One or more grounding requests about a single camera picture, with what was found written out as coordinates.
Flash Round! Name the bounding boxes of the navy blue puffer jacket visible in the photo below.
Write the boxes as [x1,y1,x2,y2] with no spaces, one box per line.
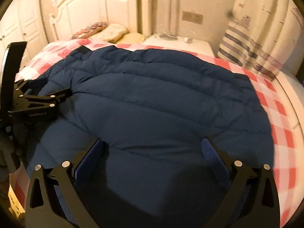
[25,46,274,227]

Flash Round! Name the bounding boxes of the red white checkered bed cover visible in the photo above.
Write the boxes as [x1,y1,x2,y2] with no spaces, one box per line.
[15,39,303,226]

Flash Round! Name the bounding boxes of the white wardrobe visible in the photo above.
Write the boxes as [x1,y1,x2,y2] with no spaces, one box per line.
[1,0,48,68]

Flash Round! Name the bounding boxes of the patterned red blue pillow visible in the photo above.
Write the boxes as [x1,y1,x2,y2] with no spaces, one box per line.
[71,22,108,40]

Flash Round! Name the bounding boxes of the cream floral pillow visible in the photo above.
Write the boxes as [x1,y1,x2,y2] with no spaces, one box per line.
[90,24,129,43]

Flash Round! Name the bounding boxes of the yellow pillow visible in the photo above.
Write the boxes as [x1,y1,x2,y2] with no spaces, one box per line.
[116,32,145,44]

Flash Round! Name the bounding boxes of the cream wooden headboard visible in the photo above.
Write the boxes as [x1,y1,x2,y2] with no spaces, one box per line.
[49,0,153,40]

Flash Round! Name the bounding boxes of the white desk lamp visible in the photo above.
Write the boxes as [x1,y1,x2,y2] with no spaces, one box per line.
[159,0,178,41]

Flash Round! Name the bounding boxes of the white nightstand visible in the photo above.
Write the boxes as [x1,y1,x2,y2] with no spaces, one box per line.
[142,33,215,57]

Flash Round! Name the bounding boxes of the cream striped printed curtain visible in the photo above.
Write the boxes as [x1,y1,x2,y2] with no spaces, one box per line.
[217,0,303,80]

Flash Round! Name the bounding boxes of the white charger with cable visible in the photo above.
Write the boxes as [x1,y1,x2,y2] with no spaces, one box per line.
[184,30,197,44]

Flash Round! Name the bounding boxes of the gold wall switch plate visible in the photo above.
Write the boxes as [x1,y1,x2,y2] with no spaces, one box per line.
[182,11,203,25]

